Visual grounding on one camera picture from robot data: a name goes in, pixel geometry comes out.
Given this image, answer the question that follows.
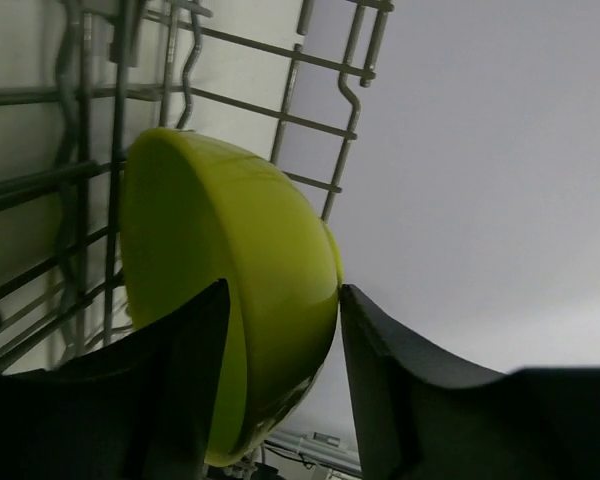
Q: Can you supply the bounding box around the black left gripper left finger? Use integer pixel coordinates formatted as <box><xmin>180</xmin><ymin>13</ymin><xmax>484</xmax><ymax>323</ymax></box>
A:
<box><xmin>0</xmin><ymin>279</ymin><xmax>230</xmax><ymax>479</ymax></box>

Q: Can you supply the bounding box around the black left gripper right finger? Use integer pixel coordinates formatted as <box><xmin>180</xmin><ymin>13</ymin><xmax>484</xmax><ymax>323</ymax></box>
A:
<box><xmin>340</xmin><ymin>285</ymin><xmax>600</xmax><ymax>479</ymax></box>

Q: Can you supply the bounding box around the lime green bowl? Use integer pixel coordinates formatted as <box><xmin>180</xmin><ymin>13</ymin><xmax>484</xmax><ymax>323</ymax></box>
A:
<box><xmin>119</xmin><ymin>128</ymin><xmax>342</xmax><ymax>467</ymax></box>

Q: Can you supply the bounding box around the grey wire dish rack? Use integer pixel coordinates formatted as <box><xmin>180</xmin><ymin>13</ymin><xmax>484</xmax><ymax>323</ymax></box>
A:
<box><xmin>0</xmin><ymin>0</ymin><xmax>396</xmax><ymax>376</ymax></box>

